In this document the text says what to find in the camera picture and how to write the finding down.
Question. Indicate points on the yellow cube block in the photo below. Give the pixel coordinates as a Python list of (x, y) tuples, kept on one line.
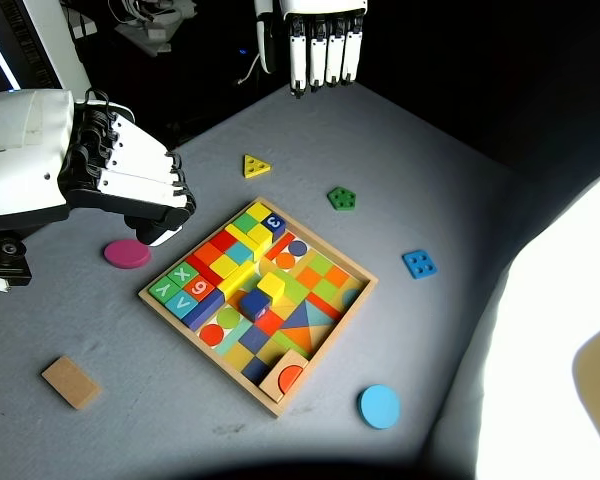
[(271, 284)]

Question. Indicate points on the white upright post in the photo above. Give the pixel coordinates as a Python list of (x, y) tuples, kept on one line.
[(55, 45)]

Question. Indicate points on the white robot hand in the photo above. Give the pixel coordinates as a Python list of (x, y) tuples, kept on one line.
[(25, 150), (325, 50)]

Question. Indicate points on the pink disc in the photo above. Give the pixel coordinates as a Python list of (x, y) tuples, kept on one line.
[(127, 253)]

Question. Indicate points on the yellow triangle piece with holes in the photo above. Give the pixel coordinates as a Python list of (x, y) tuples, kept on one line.
[(256, 167)]

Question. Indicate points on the grey table cloth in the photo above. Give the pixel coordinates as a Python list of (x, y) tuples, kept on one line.
[(130, 425)]

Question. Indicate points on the blue square piece with holes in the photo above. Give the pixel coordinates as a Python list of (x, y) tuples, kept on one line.
[(419, 264)]

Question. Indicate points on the wooden puzzle tray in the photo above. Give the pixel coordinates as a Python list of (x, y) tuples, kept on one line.
[(319, 350)]

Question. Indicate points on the tan rectangular wood block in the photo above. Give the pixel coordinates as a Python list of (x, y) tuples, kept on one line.
[(71, 382)]

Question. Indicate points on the natural wood arch block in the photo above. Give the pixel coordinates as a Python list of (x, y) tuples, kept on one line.
[(269, 385)]

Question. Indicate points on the light blue disc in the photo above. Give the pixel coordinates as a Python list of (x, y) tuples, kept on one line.
[(378, 406)]

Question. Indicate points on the green pentagon piece with holes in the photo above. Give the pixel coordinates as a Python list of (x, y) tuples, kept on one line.
[(342, 199)]

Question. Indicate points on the dark blue cube block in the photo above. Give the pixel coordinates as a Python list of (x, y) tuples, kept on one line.
[(254, 302)]

